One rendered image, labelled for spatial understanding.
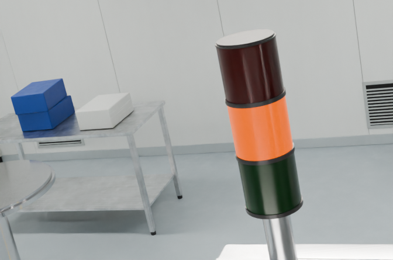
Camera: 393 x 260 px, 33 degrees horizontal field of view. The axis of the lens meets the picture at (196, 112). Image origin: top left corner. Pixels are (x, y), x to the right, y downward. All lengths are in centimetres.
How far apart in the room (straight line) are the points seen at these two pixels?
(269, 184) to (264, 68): 10
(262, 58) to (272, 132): 6
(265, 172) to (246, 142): 3
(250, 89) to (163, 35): 596
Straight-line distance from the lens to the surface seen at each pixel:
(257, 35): 53
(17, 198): 425
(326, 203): 536
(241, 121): 54
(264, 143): 54
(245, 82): 52
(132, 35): 660
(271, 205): 56
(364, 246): 70
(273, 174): 55
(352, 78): 614
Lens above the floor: 246
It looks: 18 degrees down
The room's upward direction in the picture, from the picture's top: 12 degrees counter-clockwise
